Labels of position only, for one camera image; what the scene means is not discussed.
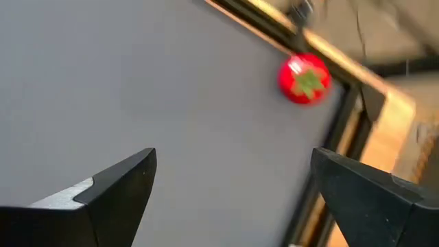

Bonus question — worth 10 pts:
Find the red tomato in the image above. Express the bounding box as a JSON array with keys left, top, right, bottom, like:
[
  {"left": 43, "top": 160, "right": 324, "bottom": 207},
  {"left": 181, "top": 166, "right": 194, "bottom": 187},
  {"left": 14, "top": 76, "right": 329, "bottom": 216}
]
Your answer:
[{"left": 276, "top": 51, "right": 333, "bottom": 106}]

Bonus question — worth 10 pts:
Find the black metal table frame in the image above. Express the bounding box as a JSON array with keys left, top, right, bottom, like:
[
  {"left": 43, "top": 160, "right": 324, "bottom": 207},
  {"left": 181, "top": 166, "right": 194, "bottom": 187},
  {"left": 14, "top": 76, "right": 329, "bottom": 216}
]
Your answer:
[{"left": 204, "top": 0, "right": 387, "bottom": 247}]

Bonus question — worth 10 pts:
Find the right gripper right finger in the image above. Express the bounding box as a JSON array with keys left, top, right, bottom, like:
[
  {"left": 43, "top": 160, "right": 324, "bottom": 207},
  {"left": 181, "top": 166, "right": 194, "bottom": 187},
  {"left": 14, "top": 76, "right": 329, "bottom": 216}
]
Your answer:
[{"left": 310, "top": 147, "right": 439, "bottom": 247}]

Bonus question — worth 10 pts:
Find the grey table mat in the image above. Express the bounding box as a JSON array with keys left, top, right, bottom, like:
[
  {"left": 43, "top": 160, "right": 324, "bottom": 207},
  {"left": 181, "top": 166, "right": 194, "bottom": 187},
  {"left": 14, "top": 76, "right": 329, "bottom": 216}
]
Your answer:
[{"left": 0, "top": 0, "right": 344, "bottom": 247}]

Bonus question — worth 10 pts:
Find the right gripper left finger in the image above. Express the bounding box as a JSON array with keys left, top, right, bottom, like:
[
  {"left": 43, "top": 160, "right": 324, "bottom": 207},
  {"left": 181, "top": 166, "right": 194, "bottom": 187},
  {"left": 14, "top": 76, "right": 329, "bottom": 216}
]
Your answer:
[{"left": 0, "top": 147, "right": 158, "bottom": 247}]

